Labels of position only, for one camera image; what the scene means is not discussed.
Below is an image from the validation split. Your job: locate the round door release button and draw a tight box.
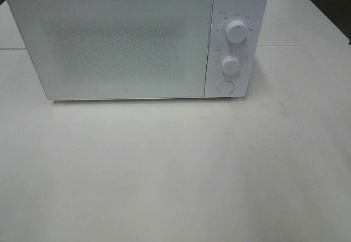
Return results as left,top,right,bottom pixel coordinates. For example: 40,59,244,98
217,81,234,94

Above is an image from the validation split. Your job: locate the white microwave knob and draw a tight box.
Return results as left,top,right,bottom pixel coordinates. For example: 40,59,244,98
225,19,248,43
220,56,241,76

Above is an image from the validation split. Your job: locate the white microwave door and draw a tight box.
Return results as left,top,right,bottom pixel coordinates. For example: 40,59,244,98
8,0,212,100

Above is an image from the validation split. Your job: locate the white microwave oven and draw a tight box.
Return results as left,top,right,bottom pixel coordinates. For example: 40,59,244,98
7,0,267,100

